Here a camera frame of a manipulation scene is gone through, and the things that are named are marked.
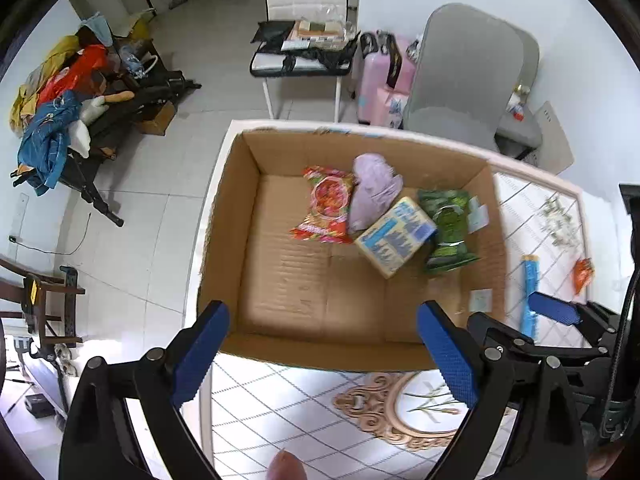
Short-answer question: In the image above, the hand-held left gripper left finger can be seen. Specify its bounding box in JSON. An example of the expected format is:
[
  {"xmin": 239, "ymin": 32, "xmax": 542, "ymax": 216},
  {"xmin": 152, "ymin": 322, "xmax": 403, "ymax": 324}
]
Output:
[{"xmin": 59, "ymin": 301, "xmax": 231, "ymax": 480}]

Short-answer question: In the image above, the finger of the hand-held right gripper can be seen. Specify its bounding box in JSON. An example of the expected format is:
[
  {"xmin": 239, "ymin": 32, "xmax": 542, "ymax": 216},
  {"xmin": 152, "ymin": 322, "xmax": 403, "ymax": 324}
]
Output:
[
  {"xmin": 527, "ymin": 291, "xmax": 621, "ymax": 348},
  {"xmin": 467, "ymin": 311, "xmax": 567, "ymax": 362}
]

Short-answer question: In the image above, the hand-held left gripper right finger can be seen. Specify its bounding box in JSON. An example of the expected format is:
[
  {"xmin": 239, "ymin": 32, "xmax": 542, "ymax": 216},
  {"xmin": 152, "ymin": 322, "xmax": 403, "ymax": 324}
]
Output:
[{"xmin": 416, "ymin": 301, "xmax": 587, "ymax": 480}]

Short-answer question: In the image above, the long blue packet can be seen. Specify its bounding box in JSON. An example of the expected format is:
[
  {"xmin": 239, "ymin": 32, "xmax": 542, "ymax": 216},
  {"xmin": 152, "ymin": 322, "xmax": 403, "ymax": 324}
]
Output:
[{"xmin": 519, "ymin": 255, "xmax": 542, "ymax": 339}]

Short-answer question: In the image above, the white soft cloth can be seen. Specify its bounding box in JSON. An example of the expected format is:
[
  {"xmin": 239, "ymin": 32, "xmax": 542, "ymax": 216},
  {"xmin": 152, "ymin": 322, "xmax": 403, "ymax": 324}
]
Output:
[{"xmin": 65, "ymin": 95, "xmax": 109, "ymax": 157}]

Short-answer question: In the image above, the person's left hand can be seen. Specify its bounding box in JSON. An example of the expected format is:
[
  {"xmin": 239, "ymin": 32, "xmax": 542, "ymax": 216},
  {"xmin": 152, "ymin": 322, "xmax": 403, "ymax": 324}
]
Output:
[{"xmin": 268, "ymin": 450, "xmax": 304, "ymax": 480}]

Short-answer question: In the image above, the small orange packet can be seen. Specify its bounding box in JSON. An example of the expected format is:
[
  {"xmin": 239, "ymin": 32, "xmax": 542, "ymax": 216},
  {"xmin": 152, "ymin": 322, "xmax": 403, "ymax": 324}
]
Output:
[{"xmin": 572, "ymin": 257, "xmax": 596, "ymax": 296}]

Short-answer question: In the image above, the pile of small wrapped candies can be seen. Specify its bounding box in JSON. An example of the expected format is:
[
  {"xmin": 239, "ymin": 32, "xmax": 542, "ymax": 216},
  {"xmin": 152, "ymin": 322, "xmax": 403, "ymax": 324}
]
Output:
[{"xmin": 540, "ymin": 198, "xmax": 584, "ymax": 249}]

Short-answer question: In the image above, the green snack packet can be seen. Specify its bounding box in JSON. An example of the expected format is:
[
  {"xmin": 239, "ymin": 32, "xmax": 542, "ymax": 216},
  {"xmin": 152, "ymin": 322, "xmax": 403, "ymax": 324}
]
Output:
[{"xmin": 417, "ymin": 189, "xmax": 482, "ymax": 276}]

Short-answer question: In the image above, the blue yellow tissue pack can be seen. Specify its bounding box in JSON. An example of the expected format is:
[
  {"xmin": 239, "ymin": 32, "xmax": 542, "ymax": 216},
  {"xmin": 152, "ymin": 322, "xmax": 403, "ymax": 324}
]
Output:
[{"xmin": 354, "ymin": 196, "xmax": 439, "ymax": 280}]

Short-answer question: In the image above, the black device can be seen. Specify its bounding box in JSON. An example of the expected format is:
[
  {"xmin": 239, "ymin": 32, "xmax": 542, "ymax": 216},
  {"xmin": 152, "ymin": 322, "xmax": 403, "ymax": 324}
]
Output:
[{"xmin": 619, "ymin": 183, "xmax": 640, "ymax": 217}]

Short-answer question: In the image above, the small black box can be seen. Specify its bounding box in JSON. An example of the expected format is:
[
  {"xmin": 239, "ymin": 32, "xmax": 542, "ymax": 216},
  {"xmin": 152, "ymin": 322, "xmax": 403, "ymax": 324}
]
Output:
[{"xmin": 24, "ymin": 394, "xmax": 54, "ymax": 417}]

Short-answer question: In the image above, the dark wooden chair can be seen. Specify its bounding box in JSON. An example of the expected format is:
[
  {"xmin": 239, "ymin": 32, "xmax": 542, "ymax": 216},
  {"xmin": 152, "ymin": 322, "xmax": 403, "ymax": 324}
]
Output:
[{"xmin": 0, "ymin": 254, "xmax": 86, "ymax": 347}]

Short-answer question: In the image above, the purple plastic bag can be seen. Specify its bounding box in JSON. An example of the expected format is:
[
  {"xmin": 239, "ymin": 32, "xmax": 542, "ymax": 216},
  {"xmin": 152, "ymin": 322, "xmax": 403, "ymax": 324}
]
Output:
[{"xmin": 346, "ymin": 152, "xmax": 405, "ymax": 235}]

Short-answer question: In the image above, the red snack packet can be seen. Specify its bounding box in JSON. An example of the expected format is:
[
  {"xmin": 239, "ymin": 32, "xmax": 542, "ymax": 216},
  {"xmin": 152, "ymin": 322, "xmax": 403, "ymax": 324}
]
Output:
[{"xmin": 290, "ymin": 166, "xmax": 357, "ymax": 245}]

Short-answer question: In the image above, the small brown cardboard box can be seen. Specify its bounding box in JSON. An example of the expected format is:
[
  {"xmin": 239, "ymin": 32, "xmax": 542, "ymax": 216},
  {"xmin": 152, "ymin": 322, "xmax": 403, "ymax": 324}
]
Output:
[{"xmin": 137, "ymin": 102, "xmax": 177, "ymax": 136}]

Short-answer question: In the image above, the grey office chair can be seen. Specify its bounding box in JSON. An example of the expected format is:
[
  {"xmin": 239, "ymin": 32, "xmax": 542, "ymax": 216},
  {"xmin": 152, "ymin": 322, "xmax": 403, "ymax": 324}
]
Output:
[{"xmin": 402, "ymin": 2, "xmax": 544, "ymax": 162}]

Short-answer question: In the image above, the blue jacket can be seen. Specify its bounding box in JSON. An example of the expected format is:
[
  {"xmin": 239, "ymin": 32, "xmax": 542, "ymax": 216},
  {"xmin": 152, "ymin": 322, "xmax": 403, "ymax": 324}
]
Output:
[{"xmin": 17, "ymin": 91, "xmax": 84, "ymax": 197}]

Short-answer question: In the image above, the rack with piled clothes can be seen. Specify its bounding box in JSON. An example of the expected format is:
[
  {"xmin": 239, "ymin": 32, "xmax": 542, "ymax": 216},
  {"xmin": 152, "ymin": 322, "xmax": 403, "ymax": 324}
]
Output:
[{"xmin": 12, "ymin": 35, "xmax": 202, "ymax": 229}]

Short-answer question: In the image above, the pink suitcase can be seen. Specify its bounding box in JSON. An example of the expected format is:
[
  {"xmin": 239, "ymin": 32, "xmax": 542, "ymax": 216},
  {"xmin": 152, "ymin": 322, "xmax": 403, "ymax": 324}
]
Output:
[{"xmin": 352, "ymin": 33, "xmax": 419, "ymax": 129}]

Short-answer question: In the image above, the red plastic bag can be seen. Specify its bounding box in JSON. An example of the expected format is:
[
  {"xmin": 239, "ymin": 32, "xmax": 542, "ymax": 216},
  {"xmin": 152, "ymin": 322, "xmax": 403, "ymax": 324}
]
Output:
[{"xmin": 37, "ymin": 44, "xmax": 109, "ymax": 106}]

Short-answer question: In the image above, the yellow cloth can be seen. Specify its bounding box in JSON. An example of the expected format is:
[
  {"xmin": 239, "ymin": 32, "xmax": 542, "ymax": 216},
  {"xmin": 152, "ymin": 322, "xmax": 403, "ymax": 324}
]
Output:
[{"xmin": 9, "ymin": 35, "xmax": 82, "ymax": 134}]

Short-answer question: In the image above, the black cloth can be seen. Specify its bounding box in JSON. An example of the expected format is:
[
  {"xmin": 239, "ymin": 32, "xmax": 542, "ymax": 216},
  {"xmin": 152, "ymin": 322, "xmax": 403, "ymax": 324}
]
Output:
[{"xmin": 281, "ymin": 47, "xmax": 359, "ymax": 69}]

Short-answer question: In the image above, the black flat bag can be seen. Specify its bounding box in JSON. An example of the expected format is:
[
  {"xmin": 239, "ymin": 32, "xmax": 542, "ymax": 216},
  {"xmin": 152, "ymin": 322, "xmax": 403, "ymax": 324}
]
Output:
[{"xmin": 250, "ymin": 20, "xmax": 297, "ymax": 44}]

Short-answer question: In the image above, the light blue cloth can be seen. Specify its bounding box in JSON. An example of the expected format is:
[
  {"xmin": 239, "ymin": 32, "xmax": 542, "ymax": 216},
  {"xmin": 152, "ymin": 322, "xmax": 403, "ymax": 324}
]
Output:
[{"xmin": 79, "ymin": 12, "xmax": 114, "ymax": 46}]

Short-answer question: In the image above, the stack of flat boxes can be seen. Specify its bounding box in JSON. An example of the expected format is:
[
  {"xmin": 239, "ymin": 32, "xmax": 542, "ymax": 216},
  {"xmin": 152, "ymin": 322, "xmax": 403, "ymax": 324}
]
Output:
[{"xmin": 287, "ymin": 19, "xmax": 346, "ymax": 42}]

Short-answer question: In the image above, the clear plastic bag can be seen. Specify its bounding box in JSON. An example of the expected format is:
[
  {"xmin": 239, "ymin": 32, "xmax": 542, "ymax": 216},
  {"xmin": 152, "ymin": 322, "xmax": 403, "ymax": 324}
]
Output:
[{"xmin": 318, "ymin": 4, "xmax": 362, "ymax": 52}]

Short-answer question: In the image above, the black floor cable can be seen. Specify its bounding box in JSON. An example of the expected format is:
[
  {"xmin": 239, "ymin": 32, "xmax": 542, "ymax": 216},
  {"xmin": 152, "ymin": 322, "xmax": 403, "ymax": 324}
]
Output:
[{"xmin": 7, "ymin": 212, "xmax": 94, "ymax": 256}]

